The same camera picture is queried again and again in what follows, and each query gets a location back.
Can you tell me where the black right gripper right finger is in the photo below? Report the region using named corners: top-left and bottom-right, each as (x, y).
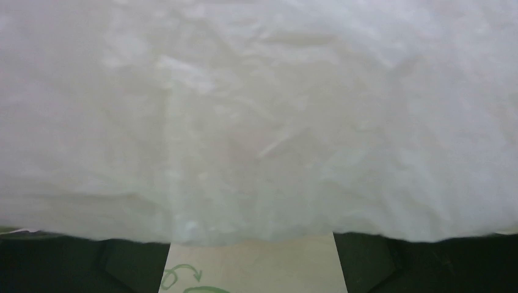
top-left (334, 233), bottom-right (517, 292)

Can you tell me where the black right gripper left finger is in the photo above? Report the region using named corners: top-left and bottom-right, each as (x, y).
top-left (1, 236), bottom-right (169, 292)

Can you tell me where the light green plastic bag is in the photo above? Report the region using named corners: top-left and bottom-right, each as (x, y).
top-left (0, 0), bottom-right (518, 293)

